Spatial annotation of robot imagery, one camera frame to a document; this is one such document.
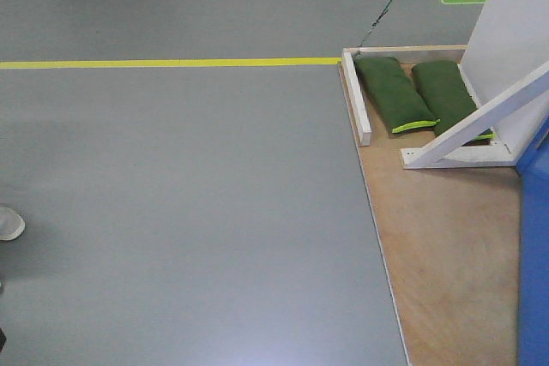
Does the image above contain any green sandbag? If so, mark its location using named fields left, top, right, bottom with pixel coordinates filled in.
left=354, top=57, right=440, bottom=134
left=412, top=60, right=477, bottom=136

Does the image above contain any blue door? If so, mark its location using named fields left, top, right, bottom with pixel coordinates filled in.
left=517, top=123, right=548, bottom=365

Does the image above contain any left green sandbag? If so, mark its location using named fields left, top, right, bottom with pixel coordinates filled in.
left=354, top=57, right=440, bottom=134

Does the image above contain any white door frame panel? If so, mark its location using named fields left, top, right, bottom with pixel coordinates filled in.
left=462, top=0, right=548, bottom=105

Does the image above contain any wooden plywood platform base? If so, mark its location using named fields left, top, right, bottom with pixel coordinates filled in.
left=338, top=44, right=527, bottom=366

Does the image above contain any right green sandbag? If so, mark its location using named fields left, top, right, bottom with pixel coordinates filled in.
left=412, top=60, right=477, bottom=136

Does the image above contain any far white triangular brace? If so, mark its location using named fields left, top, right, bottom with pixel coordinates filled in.
left=401, top=63, right=548, bottom=170

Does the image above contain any far white edge rail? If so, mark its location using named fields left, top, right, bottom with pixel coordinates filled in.
left=340, top=48, right=372, bottom=147

